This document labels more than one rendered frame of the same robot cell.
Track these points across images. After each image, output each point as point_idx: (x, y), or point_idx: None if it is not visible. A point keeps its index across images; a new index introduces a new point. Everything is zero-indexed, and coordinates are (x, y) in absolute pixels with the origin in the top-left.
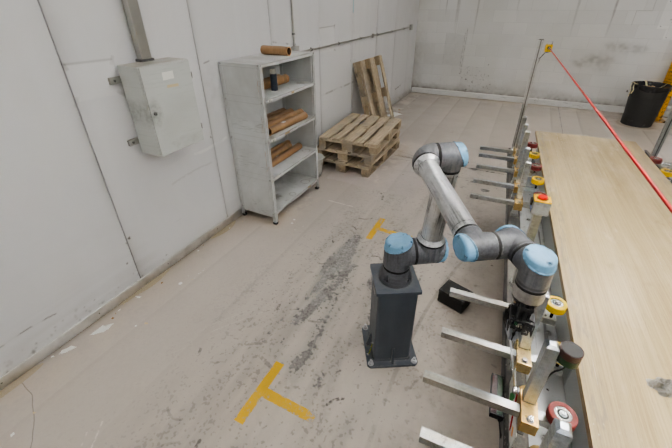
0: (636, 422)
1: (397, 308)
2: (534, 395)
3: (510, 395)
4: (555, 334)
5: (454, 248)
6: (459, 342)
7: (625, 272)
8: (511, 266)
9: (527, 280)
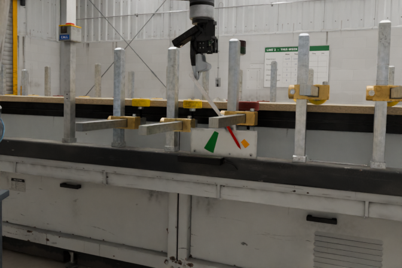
0: None
1: None
2: (237, 99)
3: (207, 147)
4: None
5: None
6: (157, 132)
7: None
8: (40, 140)
9: None
